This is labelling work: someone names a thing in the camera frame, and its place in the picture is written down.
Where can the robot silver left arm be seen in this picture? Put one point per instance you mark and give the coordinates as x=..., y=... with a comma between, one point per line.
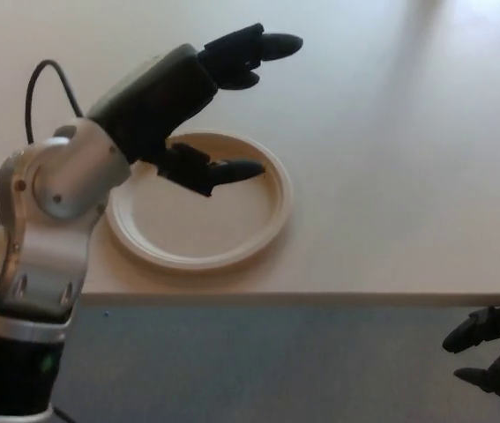
x=55, y=185

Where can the beige round paper plate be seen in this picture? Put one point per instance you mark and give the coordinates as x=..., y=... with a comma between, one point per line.
x=196, y=229

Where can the robot black left hand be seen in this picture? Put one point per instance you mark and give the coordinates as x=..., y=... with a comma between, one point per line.
x=161, y=97

